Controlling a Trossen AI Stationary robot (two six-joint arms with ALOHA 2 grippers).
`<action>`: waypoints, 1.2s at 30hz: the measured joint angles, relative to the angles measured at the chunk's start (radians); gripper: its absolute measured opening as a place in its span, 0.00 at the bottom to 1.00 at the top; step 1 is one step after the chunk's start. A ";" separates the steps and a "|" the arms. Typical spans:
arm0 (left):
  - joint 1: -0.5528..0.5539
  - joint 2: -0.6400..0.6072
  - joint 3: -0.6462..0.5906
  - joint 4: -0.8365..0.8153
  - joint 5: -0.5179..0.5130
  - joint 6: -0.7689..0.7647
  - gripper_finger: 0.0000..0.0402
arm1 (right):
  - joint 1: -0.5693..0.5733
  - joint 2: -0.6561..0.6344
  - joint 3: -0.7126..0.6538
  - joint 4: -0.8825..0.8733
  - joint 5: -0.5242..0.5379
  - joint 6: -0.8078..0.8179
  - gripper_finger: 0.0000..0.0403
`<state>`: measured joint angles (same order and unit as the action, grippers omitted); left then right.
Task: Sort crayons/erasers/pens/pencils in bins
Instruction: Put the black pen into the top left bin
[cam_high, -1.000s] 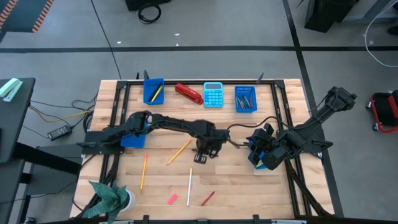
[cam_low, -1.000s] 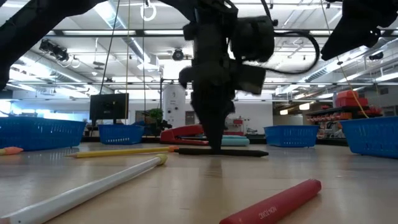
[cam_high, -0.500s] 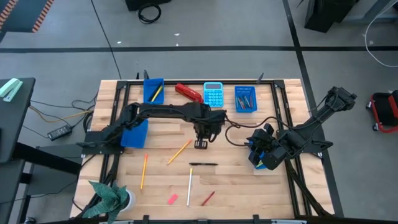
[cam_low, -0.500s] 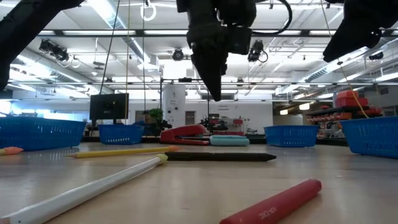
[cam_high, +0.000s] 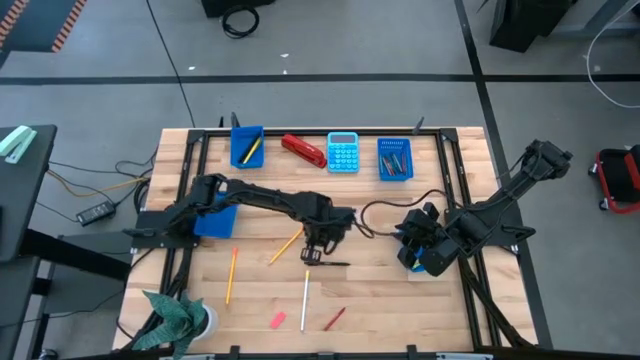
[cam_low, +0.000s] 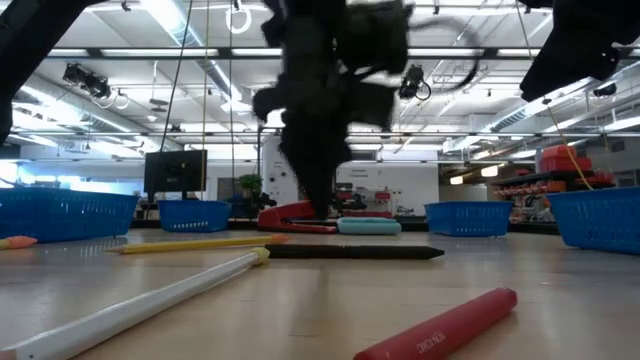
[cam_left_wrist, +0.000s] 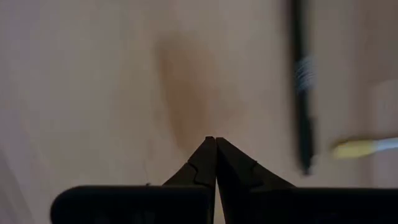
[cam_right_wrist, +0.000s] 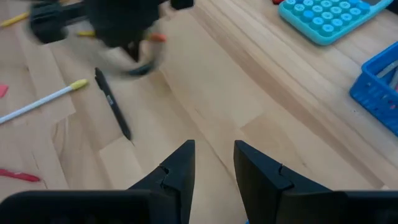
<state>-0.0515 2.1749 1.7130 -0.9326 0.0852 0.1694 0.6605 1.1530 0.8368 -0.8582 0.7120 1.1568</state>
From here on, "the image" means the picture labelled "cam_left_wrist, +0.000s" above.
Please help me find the black pen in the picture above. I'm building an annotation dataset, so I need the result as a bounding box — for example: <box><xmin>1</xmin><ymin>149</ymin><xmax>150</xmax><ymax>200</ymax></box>
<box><xmin>287</xmin><ymin>0</ymin><xmax>317</xmax><ymax>175</ymax></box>

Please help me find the white pencil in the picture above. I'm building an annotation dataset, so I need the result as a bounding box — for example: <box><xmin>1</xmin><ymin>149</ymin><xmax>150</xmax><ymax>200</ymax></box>
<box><xmin>331</xmin><ymin>136</ymin><xmax>398</xmax><ymax>160</ymax></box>

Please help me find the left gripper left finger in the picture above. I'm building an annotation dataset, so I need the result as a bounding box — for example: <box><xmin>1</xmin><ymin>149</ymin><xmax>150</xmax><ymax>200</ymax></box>
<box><xmin>163</xmin><ymin>136</ymin><xmax>217</xmax><ymax>224</ymax></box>

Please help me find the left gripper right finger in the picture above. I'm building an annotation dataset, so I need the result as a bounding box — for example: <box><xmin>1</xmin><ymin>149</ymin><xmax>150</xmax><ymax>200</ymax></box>
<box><xmin>216</xmin><ymin>137</ymin><xmax>295</xmax><ymax>224</ymax></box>

